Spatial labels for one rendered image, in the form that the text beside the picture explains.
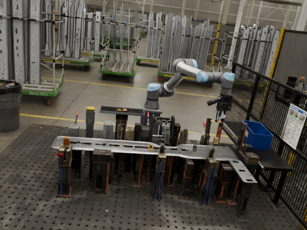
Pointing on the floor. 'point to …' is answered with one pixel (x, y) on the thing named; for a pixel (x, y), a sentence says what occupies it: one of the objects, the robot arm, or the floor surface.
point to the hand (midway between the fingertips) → (216, 119)
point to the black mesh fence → (269, 187)
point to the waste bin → (10, 105)
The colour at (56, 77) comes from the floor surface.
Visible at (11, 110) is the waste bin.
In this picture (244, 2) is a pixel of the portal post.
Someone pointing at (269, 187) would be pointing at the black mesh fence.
